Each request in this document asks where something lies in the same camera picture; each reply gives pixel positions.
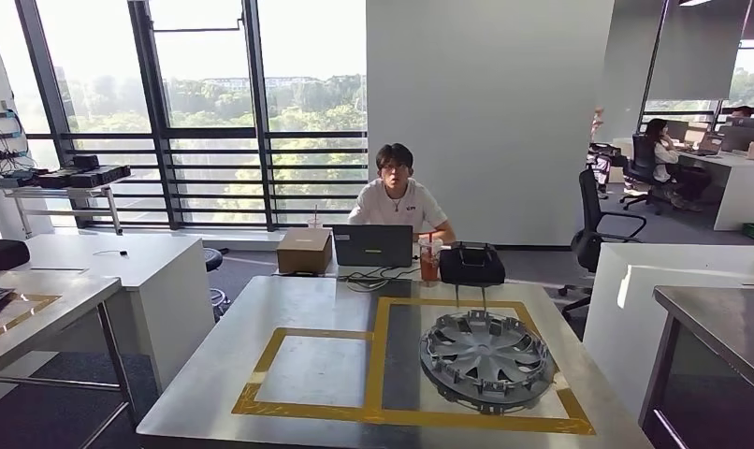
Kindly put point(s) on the stainless steel table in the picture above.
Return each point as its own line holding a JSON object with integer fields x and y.
{"x": 55, "y": 297}
{"x": 724, "y": 322}
{"x": 302, "y": 304}

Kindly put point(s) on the dark grey laptop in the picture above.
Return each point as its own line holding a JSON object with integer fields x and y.
{"x": 372, "y": 246}

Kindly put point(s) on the grey roller blind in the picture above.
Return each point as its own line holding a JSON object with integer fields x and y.
{"x": 699, "y": 49}

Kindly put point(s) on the long black charger bank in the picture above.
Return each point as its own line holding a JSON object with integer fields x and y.
{"x": 73, "y": 178}

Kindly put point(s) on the clear plastic cup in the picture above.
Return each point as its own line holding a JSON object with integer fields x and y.
{"x": 315, "y": 221}

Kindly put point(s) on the plastic cup orange drink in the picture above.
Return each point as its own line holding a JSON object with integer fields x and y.
{"x": 429, "y": 263}

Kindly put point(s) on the black zipped case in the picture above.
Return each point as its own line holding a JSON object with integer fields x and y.
{"x": 2, "y": 254}

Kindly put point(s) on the dark computer monitor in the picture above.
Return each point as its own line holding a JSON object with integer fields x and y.
{"x": 746, "y": 139}

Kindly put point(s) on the white frame rack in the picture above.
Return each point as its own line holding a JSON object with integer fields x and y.
{"x": 61, "y": 192}

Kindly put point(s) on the small black equipment box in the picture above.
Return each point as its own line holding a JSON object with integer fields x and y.
{"x": 86, "y": 161}

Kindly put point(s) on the small open laptop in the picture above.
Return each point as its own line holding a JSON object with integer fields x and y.
{"x": 710, "y": 145}

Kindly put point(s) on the white office desk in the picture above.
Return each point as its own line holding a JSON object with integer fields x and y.
{"x": 742, "y": 192}

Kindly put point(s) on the person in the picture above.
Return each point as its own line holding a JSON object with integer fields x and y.
{"x": 395, "y": 207}
{"x": 665, "y": 158}
{"x": 597, "y": 121}
{"x": 741, "y": 111}

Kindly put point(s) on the black handbag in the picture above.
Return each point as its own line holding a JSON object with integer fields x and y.
{"x": 472, "y": 266}

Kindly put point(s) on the silver wheel hubcap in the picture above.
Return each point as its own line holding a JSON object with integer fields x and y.
{"x": 485, "y": 359}

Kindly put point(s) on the small black round stool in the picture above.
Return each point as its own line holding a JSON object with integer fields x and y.
{"x": 213, "y": 257}

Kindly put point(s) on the black window railing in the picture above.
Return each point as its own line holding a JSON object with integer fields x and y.
{"x": 216, "y": 133}

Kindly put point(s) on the brown cardboard box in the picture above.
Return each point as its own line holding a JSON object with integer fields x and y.
{"x": 304, "y": 251}

